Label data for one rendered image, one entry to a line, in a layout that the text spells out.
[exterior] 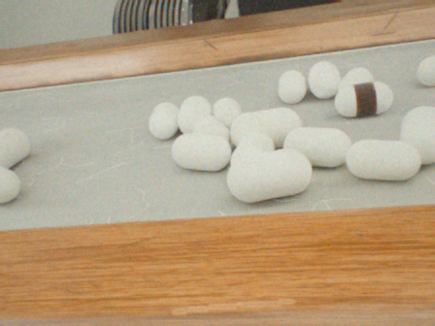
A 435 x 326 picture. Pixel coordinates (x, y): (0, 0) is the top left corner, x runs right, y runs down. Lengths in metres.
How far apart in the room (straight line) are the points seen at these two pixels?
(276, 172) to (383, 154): 0.05
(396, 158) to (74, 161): 0.19
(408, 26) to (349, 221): 0.33
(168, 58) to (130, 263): 0.35
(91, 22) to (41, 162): 2.32
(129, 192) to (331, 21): 0.28
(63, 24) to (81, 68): 2.18
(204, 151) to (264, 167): 0.05
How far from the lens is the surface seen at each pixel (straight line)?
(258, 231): 0.16
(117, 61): 0.50
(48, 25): 2.74
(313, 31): 0.47
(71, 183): 0.29
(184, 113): 0.30
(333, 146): 0.24
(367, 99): 0.30
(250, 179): 0.21
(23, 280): 0.17
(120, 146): 0.32
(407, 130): 0.24
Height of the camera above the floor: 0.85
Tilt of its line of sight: 25 degrees down
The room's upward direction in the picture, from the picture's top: 10 degrees counter-clockwise
